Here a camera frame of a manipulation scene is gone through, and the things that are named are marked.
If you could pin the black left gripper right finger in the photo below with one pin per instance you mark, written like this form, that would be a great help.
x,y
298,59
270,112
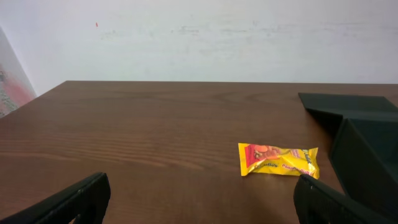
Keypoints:
x,y
315,202

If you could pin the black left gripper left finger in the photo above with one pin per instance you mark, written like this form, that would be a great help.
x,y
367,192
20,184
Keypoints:
x,y
83,202

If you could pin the black gift box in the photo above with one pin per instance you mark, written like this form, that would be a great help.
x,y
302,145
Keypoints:
x,y
364,149

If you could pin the yellow peanut butter snack packet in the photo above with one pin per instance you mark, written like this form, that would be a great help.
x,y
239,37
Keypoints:
x,y
275,160

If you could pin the frosted panel with red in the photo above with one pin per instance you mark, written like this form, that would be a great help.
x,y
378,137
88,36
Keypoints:
x,y
16,89

